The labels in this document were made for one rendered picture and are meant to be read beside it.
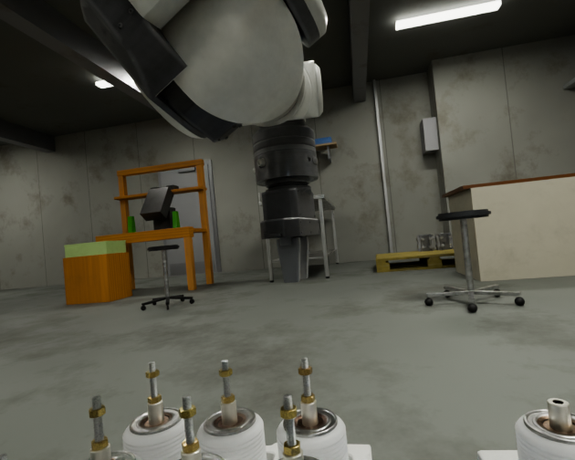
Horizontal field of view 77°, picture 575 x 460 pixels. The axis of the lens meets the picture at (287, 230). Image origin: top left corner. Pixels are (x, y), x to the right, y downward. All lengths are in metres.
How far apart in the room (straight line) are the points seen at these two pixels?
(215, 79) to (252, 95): 0.03
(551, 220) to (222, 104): 3.47
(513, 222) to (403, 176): 3.40
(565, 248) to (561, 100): 3.77
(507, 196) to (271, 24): 3.34
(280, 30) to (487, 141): 6.35
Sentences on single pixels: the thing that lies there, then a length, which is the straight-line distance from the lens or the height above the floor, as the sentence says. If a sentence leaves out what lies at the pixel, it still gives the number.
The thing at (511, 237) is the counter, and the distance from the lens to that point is 3.53.
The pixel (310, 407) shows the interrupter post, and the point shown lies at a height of 0.28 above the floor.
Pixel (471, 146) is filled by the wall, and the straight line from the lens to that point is 6.50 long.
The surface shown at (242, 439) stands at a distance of 0.56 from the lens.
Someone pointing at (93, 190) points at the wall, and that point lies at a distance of 8.53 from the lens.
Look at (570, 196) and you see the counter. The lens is 3.71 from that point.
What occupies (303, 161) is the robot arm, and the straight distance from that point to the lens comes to 0.48.
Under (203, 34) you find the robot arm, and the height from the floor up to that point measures 0.64.
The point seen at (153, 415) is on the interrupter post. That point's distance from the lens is 0.64.
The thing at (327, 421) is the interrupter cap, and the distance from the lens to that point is 0.56.
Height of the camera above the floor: 0.51
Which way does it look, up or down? 1 degrees up
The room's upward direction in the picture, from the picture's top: 5 degrees counter-clockwise
